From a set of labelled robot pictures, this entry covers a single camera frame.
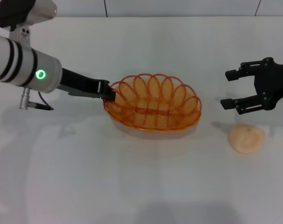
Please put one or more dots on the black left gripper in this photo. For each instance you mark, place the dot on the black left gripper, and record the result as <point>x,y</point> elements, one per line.
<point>80,84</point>

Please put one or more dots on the pale round bread bun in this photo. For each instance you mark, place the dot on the pale round bread bun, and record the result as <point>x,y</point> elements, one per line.
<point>246,138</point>

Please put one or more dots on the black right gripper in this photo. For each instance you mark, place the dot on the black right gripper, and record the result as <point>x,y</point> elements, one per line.
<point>274,79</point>

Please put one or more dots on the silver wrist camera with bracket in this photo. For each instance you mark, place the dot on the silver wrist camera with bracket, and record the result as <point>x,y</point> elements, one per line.
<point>22,14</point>

